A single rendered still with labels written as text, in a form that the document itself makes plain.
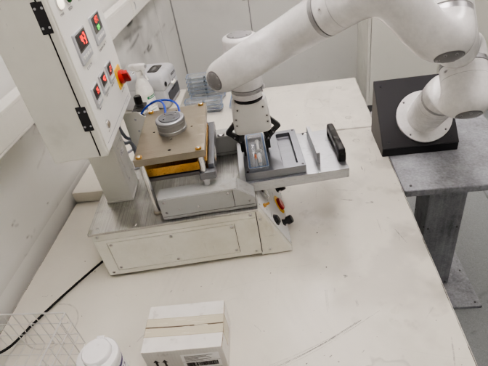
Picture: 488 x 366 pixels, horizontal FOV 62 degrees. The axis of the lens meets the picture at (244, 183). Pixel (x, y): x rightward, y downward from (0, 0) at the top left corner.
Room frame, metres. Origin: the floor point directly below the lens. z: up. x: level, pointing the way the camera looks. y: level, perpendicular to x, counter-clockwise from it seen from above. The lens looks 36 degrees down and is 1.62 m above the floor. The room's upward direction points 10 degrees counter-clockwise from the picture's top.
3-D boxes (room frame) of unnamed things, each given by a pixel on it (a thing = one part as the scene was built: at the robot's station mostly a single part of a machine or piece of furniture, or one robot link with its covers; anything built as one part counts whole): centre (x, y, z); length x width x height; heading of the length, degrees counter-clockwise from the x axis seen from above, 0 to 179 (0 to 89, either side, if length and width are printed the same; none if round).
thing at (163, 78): (1.96, 0.37, 0.88); 0.25 x 0.20 x 0.17; 75
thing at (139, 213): (1.01, 0.20, 0.93); 0.46 x 0.35 x 0.01; 87
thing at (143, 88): (1.81, 0.37, 0.92); 0.09 x 0.08 x 0.25; 71
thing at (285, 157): (1.00, -0.09, 0.98); 0.20 x 0.17 x 0.03; 177
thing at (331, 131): (0.99, -0.28, 0.99); 0.15 x 0.02 x 0.04; 177
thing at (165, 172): (1.01, 0.16, 1.07); 0.22 x 0.17 x 0.10; 177
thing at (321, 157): (0.99, -0.14, 0.97); 0.30 x 0.22 x 0.08; 87
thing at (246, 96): (1.00, -0.05, 1.18); 0.09 x 0.08 x 0.03; 87
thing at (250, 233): (1.02, 0.16, 0.84); 0.53 x 0.37 x 0.17; 87
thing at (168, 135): (1.03, 0.20, 1.08); 0.31 x 0.24 x 0.13; 177
